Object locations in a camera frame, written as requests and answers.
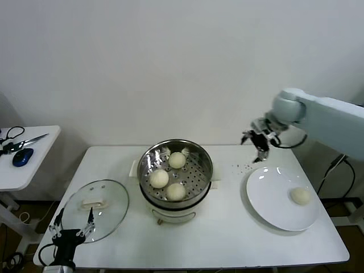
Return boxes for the white electric cooker pot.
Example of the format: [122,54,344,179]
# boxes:
[138,179,220,227]

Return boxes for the stainless steel steamer basket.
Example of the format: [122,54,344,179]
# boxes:
[129,138,222,210]

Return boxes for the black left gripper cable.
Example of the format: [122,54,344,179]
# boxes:
[38,243,59,267]

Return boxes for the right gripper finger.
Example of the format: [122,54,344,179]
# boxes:
[253,149,270,164]
[241,130,257,145]

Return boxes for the white round plate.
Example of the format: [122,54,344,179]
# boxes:
[246,166,320,231]

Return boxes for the black power adapter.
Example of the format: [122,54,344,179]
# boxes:
[330,155,350,169]

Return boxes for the white steamed baozi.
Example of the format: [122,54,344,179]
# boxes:
[149,169,170,189]
[289,187,311,205]
[166,183,187,202]
[168,151,187,169]

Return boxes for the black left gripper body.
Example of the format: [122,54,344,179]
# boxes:
[52,229,86,266]

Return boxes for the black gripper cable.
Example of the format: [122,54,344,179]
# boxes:
[270,133,308,149]
[38,243,59,267]

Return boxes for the glass lid with cream handle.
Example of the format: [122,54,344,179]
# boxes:
[61,179,130,244]

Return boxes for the white side table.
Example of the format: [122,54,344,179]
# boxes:
[0,125,61,251]

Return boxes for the blue computer mouse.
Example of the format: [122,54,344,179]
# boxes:
[11,147,34,168]

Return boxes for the black white stand base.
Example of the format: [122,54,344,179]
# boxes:
[321,196,364,227]

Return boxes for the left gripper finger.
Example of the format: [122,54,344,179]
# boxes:
[48,208,65,239]
[76,206,96,238]

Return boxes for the black hanging cable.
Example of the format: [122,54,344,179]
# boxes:
[317,160,356,200]

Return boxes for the black floor cable bundle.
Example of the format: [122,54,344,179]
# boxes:
[0,251,26,272]

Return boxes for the small green black gadget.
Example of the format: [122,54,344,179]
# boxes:
[0,141,17,157]

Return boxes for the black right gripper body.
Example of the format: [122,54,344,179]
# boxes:
[252,132,271,152]

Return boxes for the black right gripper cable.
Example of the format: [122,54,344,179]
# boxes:
[270,133,308,149]

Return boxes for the black handled scissors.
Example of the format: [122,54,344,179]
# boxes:
[0,126,49,151]

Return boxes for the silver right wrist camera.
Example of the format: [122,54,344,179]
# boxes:
[250,117,268,134]

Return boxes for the white floor cable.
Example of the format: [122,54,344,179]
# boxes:
[16,210,39,228]

